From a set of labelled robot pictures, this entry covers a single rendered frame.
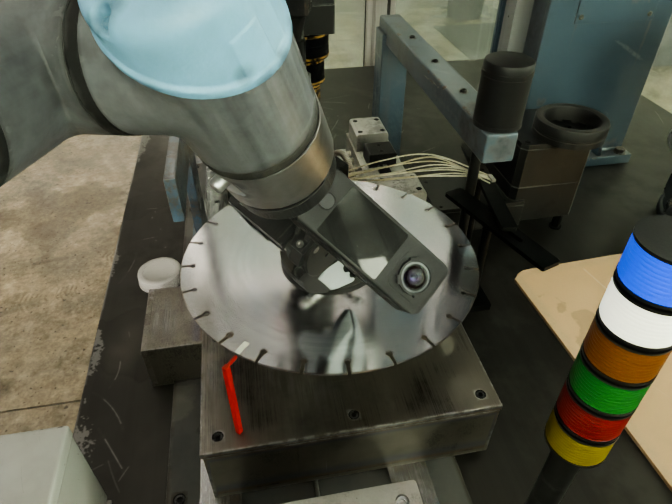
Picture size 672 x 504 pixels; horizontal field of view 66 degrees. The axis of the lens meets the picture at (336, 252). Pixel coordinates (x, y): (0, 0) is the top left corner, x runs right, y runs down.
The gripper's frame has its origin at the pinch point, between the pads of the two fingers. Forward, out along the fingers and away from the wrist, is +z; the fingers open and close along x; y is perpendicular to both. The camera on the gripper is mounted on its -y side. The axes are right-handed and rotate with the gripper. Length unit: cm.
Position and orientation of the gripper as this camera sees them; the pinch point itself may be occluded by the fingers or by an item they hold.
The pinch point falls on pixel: (353, 275)
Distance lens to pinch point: 51.2
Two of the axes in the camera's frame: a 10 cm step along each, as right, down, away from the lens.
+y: -7.3, -5.8, 3.7
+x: -6.6, 7.4, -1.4
